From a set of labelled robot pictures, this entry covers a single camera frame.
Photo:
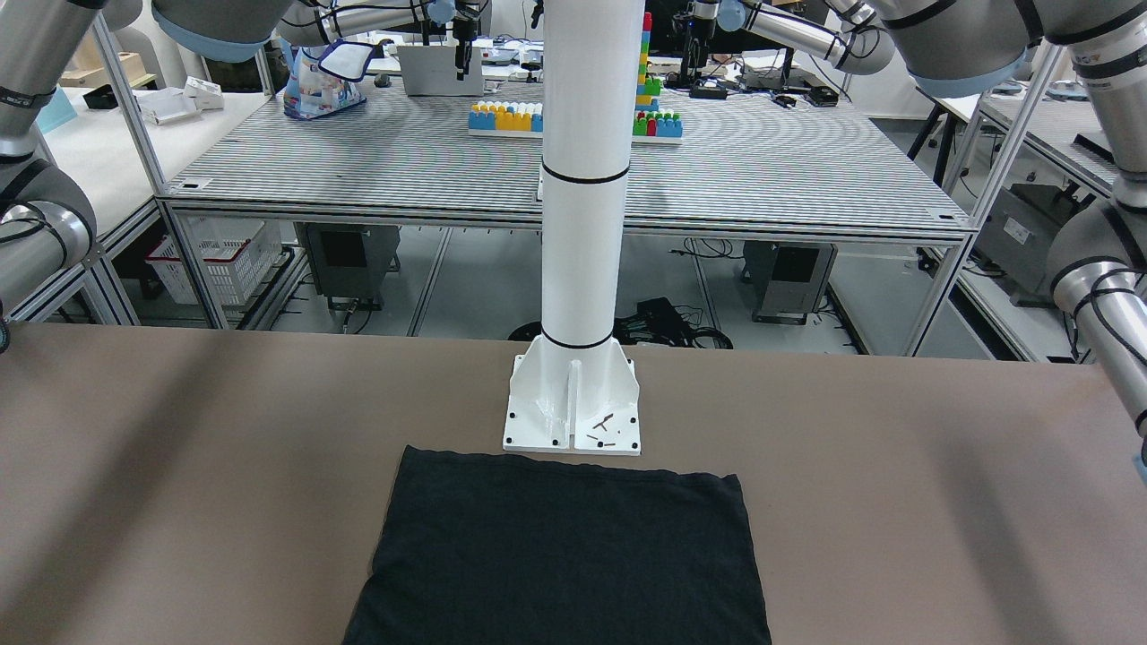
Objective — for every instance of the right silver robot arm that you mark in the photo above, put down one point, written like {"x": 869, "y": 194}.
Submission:
{"x": 49, "y": 225}

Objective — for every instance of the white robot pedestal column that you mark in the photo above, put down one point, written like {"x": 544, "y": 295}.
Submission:
{"x": 575, "y": 390}

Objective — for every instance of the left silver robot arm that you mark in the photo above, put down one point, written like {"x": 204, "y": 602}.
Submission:
{"x": 1095, "y": 263}

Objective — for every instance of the white plastic basket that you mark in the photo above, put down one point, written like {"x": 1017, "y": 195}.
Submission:
{"x": 237, "y": 254}

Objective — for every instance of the colourful toy block set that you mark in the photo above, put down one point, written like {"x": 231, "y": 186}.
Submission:
{"x": 649, "y": 122}

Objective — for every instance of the striped aluminium frame workbench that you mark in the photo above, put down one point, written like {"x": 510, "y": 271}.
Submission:
{"x": 745, "y": 168}

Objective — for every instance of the black t-shirt with logo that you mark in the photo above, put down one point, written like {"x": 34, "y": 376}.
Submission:
{"x": 479, "y": 549}

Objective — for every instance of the printed plastic bag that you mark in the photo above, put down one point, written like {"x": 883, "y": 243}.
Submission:
{"x": 325, "y": 80}

